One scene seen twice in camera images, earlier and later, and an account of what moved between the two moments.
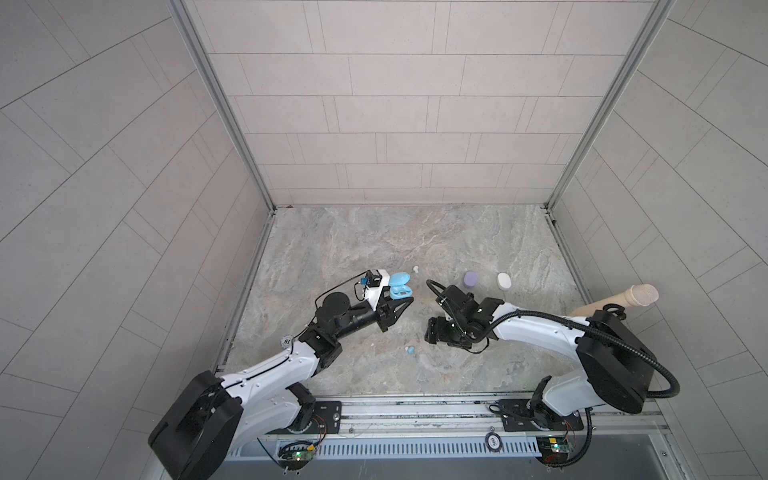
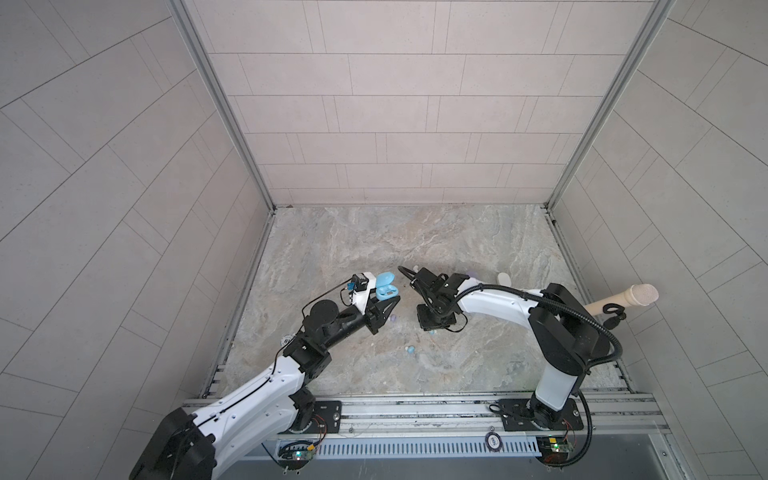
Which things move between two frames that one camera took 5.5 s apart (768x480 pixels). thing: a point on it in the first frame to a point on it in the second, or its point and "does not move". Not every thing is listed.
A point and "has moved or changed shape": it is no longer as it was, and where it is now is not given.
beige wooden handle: [636, 295] does not move
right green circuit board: [553, 450] does not move
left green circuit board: [295, 455] does not move
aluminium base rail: [477, 415] does not move
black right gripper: [434, 332] to [426, 326]
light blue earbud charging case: [398, 289] has moved or changed shape
